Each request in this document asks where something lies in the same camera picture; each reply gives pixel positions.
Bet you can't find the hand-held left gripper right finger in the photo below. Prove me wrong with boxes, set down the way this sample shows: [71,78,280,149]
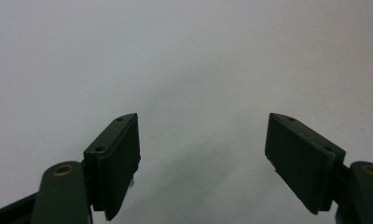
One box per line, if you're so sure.
[264,112,347,216]

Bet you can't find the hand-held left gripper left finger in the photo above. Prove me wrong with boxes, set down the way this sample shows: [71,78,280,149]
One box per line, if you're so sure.
[83,112,142,222]

